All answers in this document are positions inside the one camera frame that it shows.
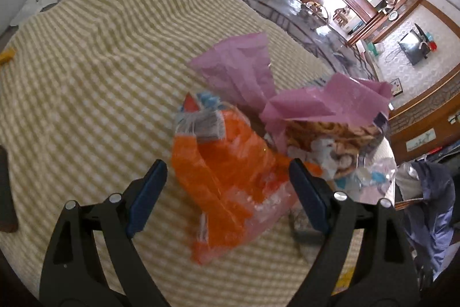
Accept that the orange snack wrapper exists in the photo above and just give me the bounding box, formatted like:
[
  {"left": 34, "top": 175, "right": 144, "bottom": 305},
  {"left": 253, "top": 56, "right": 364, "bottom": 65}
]
[{"left": 170, "top": 91, "right": 323, "bottom": 267}]

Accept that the blue jacket on chair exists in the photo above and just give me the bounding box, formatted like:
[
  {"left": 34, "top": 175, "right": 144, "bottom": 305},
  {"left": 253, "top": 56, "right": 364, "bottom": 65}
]
[{"left": 395, "top": 161, "right": 456, "bottom": 277}]

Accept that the pretzel snack bag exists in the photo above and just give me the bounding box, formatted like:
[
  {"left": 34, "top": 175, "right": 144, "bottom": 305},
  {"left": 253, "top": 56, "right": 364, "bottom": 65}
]
[{"left": 285, "top": 113, "right": 388, "bottom": 181}]

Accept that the yellow checkered table cloth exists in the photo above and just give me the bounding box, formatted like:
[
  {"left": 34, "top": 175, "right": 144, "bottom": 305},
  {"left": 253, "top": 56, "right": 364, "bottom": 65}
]
[{"left": 0, "top": 0, "right": 396, "bottom": 307}]

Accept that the wooden tv cabinet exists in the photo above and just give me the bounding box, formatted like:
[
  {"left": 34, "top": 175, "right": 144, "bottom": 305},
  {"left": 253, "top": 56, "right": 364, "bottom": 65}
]
[{"left": 356, "top": 40, "right": 384, "bottom": 82}]

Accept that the pink plastic bag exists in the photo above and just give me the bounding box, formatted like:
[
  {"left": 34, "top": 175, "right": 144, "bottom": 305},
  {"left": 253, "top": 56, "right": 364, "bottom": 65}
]
[{"left": 189, "top": 33, "right": 392, "bottom": 150}]

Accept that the wall mounted television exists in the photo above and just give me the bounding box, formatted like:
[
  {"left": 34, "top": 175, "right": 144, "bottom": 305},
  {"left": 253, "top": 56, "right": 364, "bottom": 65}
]
[{"left": 398, "top": 30, "right": 430, "bottom": 65}]

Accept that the round wall clock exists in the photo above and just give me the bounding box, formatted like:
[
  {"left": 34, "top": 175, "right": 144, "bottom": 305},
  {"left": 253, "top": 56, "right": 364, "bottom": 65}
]
[{"left": 388, "top": 10, "right": 399, "bottom": 22}]

